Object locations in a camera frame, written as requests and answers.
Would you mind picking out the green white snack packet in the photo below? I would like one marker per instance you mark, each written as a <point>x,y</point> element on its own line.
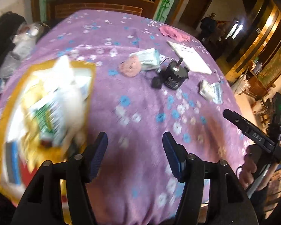
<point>48,114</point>

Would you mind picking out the black power adapter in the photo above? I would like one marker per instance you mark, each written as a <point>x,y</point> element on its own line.
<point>156,83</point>

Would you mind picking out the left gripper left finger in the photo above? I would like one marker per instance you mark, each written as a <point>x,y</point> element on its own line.
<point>93,156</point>

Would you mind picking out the black sofa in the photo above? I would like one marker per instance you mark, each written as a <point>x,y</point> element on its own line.
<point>9,24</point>

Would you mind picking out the silver foil packet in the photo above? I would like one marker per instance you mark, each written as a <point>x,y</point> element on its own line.
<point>211,92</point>

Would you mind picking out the purple floral tablecloth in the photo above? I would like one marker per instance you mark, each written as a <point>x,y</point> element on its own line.
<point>135,185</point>

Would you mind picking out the clear plastic bag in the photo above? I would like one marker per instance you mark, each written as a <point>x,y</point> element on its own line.
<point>24,42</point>

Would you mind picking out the white towel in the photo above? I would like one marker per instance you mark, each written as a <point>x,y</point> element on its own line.
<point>60,80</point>

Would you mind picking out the red foil snack packet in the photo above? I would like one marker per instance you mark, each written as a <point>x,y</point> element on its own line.
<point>26,175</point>

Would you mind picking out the yellow taped foam box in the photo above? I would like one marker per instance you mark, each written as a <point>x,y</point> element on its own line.
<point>19,133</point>

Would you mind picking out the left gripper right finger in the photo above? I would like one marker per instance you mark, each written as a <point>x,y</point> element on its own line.
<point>177,157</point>

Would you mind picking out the pink cloth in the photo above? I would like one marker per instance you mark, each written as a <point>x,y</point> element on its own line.
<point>171,32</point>

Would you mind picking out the wet wipes pack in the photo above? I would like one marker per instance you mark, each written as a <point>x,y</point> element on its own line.
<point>149,59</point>

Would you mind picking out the black motor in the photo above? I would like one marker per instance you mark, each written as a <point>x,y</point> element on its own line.
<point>175,74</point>

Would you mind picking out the pink plush toy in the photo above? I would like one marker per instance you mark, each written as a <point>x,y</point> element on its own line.
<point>129,68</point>

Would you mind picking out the person right hand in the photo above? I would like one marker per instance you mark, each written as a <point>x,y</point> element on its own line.
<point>248,169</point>

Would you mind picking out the white paper sheet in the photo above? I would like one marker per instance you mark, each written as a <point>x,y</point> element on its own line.
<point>191,58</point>

